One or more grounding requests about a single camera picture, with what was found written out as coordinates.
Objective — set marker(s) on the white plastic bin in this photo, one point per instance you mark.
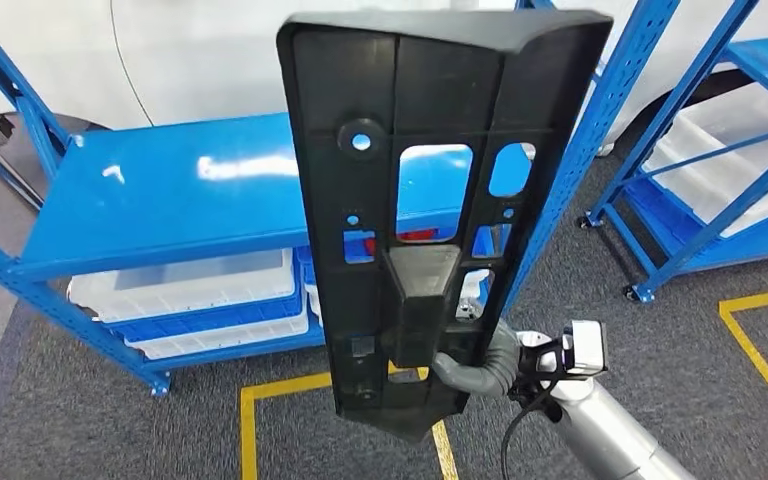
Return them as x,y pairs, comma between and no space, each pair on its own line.
178,291
748,109
722,185
225,338

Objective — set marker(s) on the white car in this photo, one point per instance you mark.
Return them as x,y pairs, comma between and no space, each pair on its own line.
192,53

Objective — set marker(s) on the black plastic panel part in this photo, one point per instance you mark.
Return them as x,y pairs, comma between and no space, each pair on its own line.
351,79

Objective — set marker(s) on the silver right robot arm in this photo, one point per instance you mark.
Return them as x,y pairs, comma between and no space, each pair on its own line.
609,430

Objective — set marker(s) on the blue bin with red parts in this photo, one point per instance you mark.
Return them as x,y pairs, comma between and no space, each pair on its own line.
357,248

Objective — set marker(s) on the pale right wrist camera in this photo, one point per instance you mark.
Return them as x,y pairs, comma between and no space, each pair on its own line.
586,348

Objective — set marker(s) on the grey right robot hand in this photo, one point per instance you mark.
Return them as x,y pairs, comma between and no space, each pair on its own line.
463,379

